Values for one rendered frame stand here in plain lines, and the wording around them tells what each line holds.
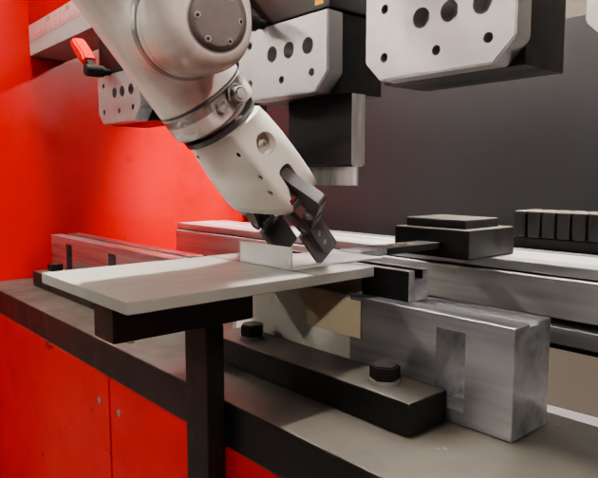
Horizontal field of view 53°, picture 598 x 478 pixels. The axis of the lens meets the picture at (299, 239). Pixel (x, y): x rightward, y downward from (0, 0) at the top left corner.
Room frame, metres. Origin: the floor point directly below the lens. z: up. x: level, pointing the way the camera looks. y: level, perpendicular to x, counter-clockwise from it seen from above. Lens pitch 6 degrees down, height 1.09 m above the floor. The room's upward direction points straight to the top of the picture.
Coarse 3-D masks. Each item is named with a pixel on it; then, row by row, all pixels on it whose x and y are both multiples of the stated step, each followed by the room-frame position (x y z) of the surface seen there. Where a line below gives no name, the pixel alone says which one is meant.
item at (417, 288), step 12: (300, 252) 0.71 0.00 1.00; (372, 264) 0.63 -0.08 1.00; (384, 264) 0.61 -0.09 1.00; (396, 264) 0.61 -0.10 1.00; (384, 276) 0.59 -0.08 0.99; (396, 276) 0.58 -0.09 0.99; (408, 276) 0.56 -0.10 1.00; (420, 276) 0.58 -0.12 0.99; (372, 288) 0.60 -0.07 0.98; (384, 288) 0.59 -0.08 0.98; (396, 288) 0.58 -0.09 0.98; (408, 288) 0.56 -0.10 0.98; (420, 288) 0.58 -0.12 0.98; (396, 300) 0.57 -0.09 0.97; (408, 300) 0.56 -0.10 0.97
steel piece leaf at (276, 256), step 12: (240, 252) 0.63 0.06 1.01; (252, 252) 0.61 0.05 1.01; (264, 252) 0.60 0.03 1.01; (276, 252) 0.58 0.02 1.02; (288, 252) 0.57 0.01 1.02; (264, 264) 0.60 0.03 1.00; (276, 264) 0.58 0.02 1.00; (288, 264) 0.57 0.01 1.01; (300, 264) 0.60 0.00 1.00; (312, 264) 0.60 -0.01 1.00; (324, 264) 0.60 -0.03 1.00; (336, 264) 0.61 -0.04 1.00
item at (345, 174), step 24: (336, 96) 0.65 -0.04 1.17; (360, 96) 0.64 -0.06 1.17; (312, 120) 0.67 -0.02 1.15; (336, 120) 0.65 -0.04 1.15; (360, 120) 0.64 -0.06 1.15; (312, 144) 0.67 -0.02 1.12; (336, 144) 0.65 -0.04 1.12; (360, 144) 0.64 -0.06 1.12; (312, 168) 0.69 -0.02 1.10; (336, 168) 0.66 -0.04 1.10
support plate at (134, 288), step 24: (144, 264) 0.61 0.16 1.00; (168, 264) 0.61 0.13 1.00; (192, 264) 0.61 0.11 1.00; (216, 264) 0.61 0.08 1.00; (240, 264) 0.61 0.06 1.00; (72, 288) 0.50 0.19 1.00; (96, 288) 0.47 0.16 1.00; (120, 288) 0.47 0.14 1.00; (144, 288) 0.47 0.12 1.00; (168, 288) 0.47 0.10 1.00; (192, 288) 0.47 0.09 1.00; (216, 288) 0.47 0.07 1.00; (240, 288) 0.49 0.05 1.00; (264, 288) 0.50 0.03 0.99; (288, 288) 0.52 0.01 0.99; (120, 312) 0.43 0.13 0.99; (144, 312) 0.43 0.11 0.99
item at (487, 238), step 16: (416, 224) 0.82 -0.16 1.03; (432, 224) 0.80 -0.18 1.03; (448, 224) 0.78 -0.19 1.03; (464, 224) 0.76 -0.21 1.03; (480, 224) 0.78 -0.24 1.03; (496, 224) 0.81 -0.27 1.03; (400, 240) 0.83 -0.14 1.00; (416, 240) 0.81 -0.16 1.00; (432, 240) 0.79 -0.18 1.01; (448, 240) 0.77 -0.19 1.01; (464, 240) 0.75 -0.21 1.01; (480, 240) 0.76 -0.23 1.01; (496, 240) 0.79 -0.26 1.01; (512, 240) 0.81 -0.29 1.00; (448, 256) 0.77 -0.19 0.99; (464, 256) 0.75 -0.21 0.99; (480, 256) 0.76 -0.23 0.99
